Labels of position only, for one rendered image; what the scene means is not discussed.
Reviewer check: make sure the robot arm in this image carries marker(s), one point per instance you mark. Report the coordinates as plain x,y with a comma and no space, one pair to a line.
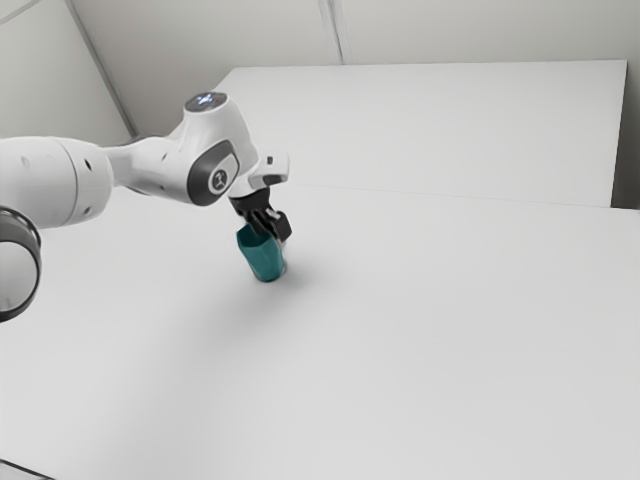
150,160

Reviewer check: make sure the teal faceted mug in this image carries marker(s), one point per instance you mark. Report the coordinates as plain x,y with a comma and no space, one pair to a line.
262,257

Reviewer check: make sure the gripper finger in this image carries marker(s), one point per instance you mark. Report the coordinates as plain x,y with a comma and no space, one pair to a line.
258,225

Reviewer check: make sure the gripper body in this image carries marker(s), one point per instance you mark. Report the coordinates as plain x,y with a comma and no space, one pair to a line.
252,205

